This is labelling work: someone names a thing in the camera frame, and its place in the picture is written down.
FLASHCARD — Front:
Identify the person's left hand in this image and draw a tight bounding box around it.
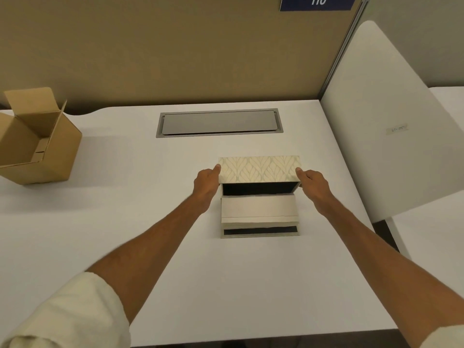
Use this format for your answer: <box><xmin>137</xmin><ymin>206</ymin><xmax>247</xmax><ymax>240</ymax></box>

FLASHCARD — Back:
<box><xmin>193</xmin><ymin>164</ymin><xmax>222</xmax><ymax>206</ymax></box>

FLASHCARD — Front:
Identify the person's right hand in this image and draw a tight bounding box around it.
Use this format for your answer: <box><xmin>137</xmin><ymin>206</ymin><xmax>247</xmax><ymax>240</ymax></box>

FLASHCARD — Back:
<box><xmin>295</xmin><ymin>167</ymin><xmax>334</xmax><ymax>207</ymax></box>

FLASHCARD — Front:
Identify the cream leaf-patterned drawer box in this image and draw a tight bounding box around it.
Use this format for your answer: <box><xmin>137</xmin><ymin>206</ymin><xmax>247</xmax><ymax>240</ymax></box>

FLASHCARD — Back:
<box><xmin>218</xmin><ymin>155</ymin><xmax>303</xmax><ymax>197</ymax></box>

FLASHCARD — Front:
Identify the person's right forearm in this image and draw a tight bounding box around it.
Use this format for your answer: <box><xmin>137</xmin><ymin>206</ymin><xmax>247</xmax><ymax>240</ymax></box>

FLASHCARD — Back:
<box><xmin>315</xmin><ymin>194</ymin><xmax>464</xmax><ymax>347</ymax></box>

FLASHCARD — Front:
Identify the person's left forearm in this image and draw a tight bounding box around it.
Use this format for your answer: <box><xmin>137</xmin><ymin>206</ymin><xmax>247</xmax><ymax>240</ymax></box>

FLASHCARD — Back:
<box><xmin>86</xmin><ymin>194</ymin><xmax>214</xmax><ymax>325</ymax></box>

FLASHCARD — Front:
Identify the tan partition panel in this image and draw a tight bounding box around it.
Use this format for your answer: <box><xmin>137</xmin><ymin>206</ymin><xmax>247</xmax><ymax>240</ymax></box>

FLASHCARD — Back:
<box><xmin>0</xmin><ymin>0</ymin><xmax>363</xmax><ymax>116</ymax></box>

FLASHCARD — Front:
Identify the blue sign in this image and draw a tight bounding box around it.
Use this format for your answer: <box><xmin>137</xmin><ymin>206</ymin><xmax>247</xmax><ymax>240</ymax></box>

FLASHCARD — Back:
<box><xmin>279</xmin><ymin>0</ymin><xmax>358</xmax><ymax>12</ymax></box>

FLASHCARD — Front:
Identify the open brown cardboard box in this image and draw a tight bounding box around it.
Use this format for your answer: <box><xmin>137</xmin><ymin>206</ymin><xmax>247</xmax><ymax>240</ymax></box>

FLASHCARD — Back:
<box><xmin>0</xmin><ymin>87</ymin><xmax>83</xmax><ymax>185</ymax></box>

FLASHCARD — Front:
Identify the cream rolled-up left sleeve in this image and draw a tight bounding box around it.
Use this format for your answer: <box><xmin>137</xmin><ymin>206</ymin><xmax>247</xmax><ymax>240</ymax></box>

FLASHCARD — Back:
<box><xmin>0</xmin><ymin>272</ymin><xmax>132</xmax><ymax>348</ymax></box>

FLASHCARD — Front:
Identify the cream rolled-up sleeve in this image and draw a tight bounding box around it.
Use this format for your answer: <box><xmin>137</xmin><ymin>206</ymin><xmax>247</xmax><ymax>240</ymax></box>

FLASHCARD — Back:
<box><xmin>420</xmin><ymin>324</ymin><xmax>464</xmax><ymax>348</ymax></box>
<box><xmin>0</xmin><ymin>272</ymin><xmax>132</xmax><ymax>348</ymax></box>

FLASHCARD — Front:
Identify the cream rolled-up right sleeve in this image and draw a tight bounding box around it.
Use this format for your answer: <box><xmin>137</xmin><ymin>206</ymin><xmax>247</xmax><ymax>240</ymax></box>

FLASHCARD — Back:
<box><xmin>420</xmin><ymin>324</ymin><xmax>464</xmax><ymax>348</ymax></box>

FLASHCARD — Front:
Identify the grey desk cable hatch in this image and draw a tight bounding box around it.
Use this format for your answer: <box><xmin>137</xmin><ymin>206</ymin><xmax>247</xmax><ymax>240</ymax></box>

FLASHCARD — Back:
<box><xmin>156</xmin><ymin>108</ymin><xmax>285</xmax><ymax>139</ymax></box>

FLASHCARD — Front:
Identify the grey metal partition post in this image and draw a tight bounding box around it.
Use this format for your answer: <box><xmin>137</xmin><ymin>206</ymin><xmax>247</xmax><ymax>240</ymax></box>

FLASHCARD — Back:
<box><xmin>319</xmin><ymin>0</ymin><xmax>373</xmax><ymax>100</ymax></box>

